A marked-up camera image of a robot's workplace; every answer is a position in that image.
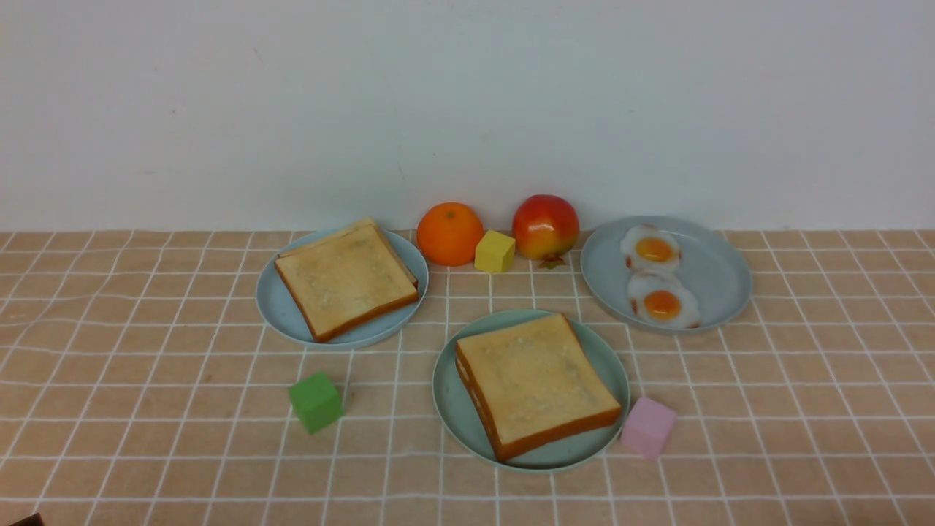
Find toast slice top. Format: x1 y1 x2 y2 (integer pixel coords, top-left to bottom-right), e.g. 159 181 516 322
454 313 622 460

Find toast slice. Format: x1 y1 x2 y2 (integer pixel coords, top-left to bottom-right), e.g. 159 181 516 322
454 313 622 460
433 380 629 473
272 218 421 344

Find fried egg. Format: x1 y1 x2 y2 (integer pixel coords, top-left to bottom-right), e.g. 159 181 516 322
455 357 486 422
627 270 701 329
619 224 682 273

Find toast slice bottom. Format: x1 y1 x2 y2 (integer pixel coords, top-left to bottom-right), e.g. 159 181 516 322
433 380 629 473

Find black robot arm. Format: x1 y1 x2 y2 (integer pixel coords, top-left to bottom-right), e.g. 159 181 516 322
9 513 45 526

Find yellow foam cube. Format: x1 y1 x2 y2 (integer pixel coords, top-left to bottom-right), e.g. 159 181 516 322
474 230 516 273

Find orange fruit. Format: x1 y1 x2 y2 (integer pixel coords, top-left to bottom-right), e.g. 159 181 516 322
416 201 486 267

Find red yellow apple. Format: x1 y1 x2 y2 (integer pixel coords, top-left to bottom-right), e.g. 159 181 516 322
512 194 580 269

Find toast slice on plate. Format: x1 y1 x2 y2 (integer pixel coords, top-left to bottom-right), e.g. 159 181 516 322
272 218 421 344

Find green centre plate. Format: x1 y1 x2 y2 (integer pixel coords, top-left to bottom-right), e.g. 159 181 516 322
432 310 631 473

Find fried egg front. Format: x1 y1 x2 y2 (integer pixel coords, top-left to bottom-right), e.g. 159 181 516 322
627 270 701 329

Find blue plate with bread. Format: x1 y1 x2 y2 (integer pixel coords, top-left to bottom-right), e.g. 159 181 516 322
255 230 430 351

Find green foam cube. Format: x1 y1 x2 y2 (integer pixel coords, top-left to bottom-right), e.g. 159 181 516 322
288 372 344 434

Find pink foam cube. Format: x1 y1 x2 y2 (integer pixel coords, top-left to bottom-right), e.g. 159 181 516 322
619 397 678 460

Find grey plate with eggs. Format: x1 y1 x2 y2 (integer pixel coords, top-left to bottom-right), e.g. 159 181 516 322
581 216 752 334

